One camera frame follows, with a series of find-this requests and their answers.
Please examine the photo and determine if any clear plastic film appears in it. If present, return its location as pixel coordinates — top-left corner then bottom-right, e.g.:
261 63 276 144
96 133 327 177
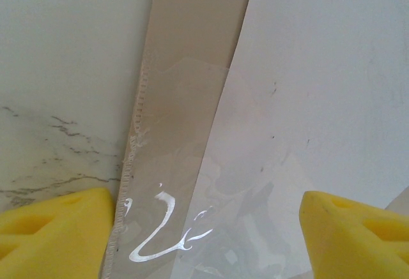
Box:
102 50 316 279

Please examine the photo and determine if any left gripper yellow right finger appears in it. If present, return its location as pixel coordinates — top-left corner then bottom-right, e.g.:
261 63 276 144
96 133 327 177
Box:
300 190 409 279

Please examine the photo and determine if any brown cardboard folder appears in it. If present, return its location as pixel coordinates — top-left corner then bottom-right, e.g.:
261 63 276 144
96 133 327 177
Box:
102 0 258 279

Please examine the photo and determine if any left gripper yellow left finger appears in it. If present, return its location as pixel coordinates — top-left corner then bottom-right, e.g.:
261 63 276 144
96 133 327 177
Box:
0 188 114 279

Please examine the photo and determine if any white paper sheet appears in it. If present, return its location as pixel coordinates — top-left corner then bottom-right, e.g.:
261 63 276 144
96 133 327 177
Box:
171 0 409 279

